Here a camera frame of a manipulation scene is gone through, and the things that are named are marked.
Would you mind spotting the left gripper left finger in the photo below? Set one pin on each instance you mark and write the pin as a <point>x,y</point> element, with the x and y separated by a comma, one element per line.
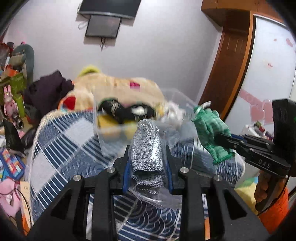
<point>66,216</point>

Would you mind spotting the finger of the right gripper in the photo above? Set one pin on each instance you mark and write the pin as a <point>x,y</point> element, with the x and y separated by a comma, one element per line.
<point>234,142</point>

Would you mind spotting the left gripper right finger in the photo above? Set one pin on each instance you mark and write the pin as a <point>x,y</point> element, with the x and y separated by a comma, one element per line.
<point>229,216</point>

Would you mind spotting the green knit glove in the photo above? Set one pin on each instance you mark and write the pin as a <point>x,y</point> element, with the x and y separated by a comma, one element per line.
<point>208,124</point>

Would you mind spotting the grey knit cloth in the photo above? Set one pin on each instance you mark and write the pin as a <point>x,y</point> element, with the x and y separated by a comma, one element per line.
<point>149,161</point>

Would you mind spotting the yellow rectangular sponge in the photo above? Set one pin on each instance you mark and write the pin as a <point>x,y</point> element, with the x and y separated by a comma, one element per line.
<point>108,126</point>

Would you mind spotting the right hand orange glove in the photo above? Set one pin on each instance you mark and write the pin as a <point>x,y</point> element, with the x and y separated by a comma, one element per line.
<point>262,186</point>

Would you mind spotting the white cloth pouch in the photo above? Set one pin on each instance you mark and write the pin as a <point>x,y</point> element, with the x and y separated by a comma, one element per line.
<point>172,114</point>

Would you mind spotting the blue white patterned cloth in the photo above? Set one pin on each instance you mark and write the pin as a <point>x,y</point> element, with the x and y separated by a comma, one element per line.
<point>66,145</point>

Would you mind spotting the white sliding wardrobe door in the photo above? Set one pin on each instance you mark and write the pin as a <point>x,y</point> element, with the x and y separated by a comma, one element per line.
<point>270,75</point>

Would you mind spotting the clear plastic storage box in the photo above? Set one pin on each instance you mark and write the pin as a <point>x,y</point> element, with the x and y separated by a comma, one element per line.
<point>112,146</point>

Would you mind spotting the brown wooden door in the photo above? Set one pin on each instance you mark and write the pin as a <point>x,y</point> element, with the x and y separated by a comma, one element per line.
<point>225,70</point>

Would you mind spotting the yellow round sponge ball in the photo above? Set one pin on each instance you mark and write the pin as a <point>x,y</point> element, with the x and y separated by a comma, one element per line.
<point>130,129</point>

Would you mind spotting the black white fabric item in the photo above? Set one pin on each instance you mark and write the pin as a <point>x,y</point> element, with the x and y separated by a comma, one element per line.
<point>120,113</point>

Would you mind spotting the pink bunny toy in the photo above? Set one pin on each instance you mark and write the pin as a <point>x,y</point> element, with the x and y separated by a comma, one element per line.
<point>10,106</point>

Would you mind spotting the brown wooden wardrobe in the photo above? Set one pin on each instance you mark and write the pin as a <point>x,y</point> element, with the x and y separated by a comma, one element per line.
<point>239,15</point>

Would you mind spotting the dark purple clothing pile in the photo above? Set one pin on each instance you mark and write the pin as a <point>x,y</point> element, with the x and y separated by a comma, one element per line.
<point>46,93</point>

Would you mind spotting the green bottle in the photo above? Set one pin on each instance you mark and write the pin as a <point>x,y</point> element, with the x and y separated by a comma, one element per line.
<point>19,101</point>

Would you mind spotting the beige patchwork blanket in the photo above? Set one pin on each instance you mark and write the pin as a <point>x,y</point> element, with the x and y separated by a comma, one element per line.
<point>96,87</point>

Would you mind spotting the green cardboard box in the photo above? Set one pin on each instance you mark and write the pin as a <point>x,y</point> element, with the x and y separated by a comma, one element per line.
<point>18,83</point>

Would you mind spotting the yellow plush pillow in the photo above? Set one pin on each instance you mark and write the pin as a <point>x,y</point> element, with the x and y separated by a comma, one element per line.
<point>88,70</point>

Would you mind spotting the grey green neck pillow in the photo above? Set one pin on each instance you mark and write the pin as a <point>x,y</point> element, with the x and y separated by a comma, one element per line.
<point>23,59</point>

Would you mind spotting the large wall television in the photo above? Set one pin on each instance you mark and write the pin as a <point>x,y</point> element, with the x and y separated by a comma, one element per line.
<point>126,9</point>

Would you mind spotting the small wall monitor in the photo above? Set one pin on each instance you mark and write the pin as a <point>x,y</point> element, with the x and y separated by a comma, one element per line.
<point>103,26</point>

